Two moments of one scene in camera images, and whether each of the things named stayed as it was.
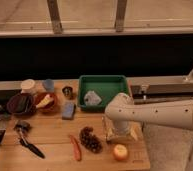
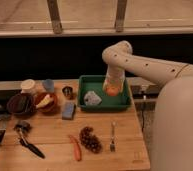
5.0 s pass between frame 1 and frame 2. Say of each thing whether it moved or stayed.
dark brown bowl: stayed
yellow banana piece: stayed
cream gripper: moved
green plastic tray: stayed
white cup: stayed
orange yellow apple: moved
